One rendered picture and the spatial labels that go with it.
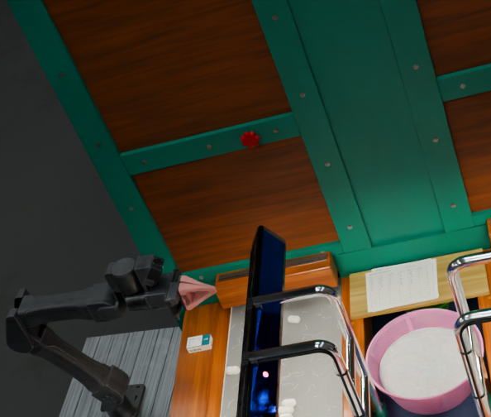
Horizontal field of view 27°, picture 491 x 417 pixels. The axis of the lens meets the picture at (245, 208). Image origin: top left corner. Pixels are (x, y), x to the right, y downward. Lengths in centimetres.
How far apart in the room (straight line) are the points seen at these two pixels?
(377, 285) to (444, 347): 25
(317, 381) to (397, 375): 19
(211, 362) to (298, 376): 23
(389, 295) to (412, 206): 22
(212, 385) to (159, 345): 35
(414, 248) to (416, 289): 11
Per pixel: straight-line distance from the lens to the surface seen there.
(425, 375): 237
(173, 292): 224
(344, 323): 214
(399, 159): 240
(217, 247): 258
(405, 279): 253
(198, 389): 251
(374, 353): 243
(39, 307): 240
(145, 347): 282
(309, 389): 243
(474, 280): 249
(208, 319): 266
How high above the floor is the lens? 251
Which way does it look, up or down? 36 degrees down
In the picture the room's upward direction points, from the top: 23 degrees counter-clockwise
